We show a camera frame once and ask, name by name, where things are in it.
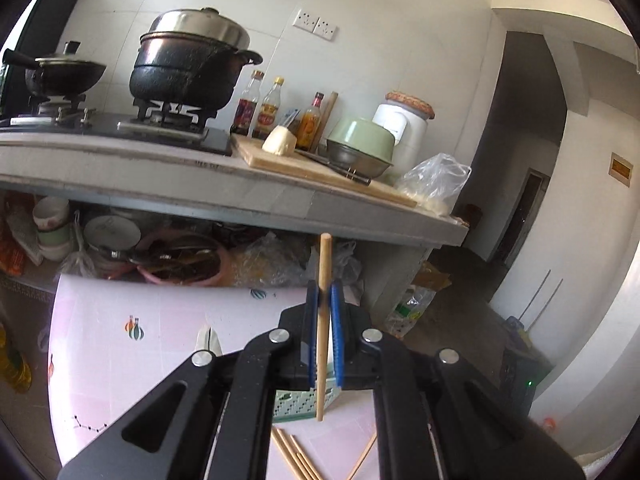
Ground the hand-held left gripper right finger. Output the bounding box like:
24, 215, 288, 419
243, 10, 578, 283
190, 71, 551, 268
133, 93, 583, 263
329, 279, 586, 480

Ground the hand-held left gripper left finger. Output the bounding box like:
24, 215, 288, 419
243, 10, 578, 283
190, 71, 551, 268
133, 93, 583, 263
57, 280, 321, 480

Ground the green plastic utensil holder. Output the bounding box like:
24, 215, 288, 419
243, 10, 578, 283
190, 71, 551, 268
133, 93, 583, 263
272, 370, 345, 423

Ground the wooden chopstick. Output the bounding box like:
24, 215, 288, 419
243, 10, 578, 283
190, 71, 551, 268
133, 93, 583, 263
270, 427, 297, 480
346, 434, 378, 480
291, 435, 325, 480
315, 232, 333, 422
279, 430, 312, 480

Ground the white ceramic spoon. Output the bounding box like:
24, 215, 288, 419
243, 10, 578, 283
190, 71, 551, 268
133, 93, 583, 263
194, 324, 224, 361

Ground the green printed plastic bag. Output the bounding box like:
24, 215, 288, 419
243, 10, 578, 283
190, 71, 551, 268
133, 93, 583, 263
384, 285, 437, 341

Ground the white plastic bag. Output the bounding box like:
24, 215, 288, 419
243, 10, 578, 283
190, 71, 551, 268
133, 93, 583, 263
332, 240, 363, 286

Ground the crumpled clear plastic bag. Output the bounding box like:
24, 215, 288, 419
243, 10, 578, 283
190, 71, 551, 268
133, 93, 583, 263
232, 232, 321, 291

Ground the kitchen knife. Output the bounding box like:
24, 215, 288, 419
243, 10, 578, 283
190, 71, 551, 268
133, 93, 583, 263
295, 147, 373, 187

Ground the pink plastic basin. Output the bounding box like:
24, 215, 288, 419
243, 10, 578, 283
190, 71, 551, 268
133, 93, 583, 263
135, 227, 233, 288

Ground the wooden cutting board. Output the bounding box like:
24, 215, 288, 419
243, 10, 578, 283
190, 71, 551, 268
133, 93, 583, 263
231, 134, 418, 208

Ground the black appliance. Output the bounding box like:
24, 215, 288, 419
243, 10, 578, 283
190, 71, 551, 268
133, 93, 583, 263
500, 316, 556, 416

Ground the pale food block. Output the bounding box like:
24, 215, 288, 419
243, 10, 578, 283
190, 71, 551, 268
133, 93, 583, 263
262, 125, 299, 157

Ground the green bowl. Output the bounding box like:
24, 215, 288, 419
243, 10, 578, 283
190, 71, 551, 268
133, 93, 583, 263
326, 117, 396, 163

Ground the red cap sauce bottle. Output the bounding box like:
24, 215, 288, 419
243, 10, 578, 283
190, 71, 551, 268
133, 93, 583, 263
296, 91, 326, 150

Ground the white kettle with woven lid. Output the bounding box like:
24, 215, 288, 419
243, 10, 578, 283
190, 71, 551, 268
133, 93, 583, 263
372, 91, 436, 176

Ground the yellow cap sauce bottle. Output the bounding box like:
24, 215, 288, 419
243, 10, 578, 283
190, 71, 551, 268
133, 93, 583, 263
251, 76, 286, 141

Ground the concrete kitchen counter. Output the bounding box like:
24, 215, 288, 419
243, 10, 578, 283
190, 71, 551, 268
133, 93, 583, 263
0, 137, 471, 248

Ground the white plate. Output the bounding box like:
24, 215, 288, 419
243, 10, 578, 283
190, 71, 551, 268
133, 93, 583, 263
82, 215, 142, 251

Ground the dark sauce bottle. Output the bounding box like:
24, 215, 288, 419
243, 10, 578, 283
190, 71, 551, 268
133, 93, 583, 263
232, 70, 266, 137

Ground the stack of white bowls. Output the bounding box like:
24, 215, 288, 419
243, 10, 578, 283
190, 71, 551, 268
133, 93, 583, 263
32, 196, 73, 262

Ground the large black pot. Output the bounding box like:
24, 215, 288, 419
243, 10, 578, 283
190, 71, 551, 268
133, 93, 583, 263
129, 32, 264, 113

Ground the cooking oil bottle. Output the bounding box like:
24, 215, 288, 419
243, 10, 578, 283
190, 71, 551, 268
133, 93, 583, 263
0, 322, 33, 393

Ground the black gas stove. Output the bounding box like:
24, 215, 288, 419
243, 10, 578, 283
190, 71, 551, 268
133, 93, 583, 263
0, 95, 235, 157

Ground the orange snack bag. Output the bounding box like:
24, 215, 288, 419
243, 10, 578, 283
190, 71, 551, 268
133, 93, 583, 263
0, 220, 28, 276

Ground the steel pot lid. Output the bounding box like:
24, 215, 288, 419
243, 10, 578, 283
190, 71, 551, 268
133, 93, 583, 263
140, 7, 251, 51

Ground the black wok with lid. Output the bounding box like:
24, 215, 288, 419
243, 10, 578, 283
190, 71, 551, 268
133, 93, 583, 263
2, 40, 108, 98

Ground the brown wall sign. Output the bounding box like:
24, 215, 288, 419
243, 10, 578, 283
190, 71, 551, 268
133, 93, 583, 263
609, 154, 635, 188

